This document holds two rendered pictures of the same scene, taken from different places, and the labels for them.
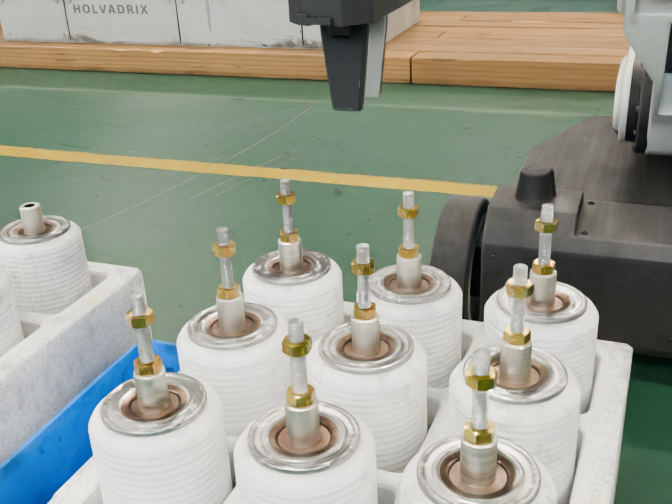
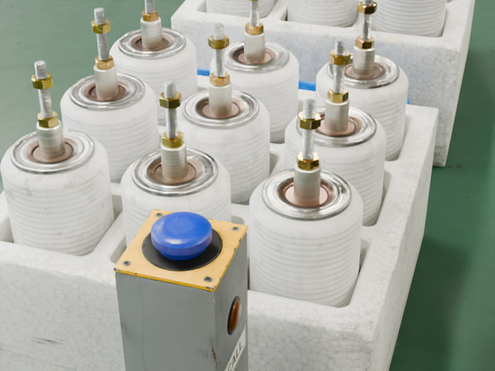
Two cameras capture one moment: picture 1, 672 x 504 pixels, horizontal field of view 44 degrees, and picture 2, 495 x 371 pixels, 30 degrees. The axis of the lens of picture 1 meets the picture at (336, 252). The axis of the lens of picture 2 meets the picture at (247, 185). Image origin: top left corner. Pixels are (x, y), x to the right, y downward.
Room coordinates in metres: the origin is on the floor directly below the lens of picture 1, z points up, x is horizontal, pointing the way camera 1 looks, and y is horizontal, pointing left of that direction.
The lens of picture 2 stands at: (0.51, -0.80, 0.69)
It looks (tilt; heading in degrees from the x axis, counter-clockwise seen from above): 34 degrees down; 84
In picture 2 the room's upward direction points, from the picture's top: straight up
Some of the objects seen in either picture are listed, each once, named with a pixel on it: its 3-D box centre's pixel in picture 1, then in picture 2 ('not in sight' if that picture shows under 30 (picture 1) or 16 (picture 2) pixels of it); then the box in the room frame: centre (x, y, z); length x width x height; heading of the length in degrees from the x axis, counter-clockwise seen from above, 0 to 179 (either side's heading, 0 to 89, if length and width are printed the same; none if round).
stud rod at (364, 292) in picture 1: (364, 290); (219, 61); (0.56, -0.02, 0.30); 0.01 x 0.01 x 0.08
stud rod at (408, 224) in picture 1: (408, 232); (338, 77); (0.67, -0.06, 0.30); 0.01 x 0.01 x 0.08
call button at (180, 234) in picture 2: not in sight; (182, 239); (0.51, -0.31, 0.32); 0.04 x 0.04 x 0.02
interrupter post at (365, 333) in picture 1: (365, 333); (219, 97); (0.56, -0.02, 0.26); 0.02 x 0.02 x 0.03
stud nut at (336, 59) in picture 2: (408, 211); (339, 57); (0.67, -0.06, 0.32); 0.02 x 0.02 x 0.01; 74
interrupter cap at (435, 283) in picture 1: (409, 284); (336, 126); (0.67, -0.06, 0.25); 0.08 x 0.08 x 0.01
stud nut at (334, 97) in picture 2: (408, 250); (337, 94); (0.67, -0.06, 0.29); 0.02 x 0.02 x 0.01; 74
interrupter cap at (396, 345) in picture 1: (366, 347); (220, 109); (0.56, -0.02, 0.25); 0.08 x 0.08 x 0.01
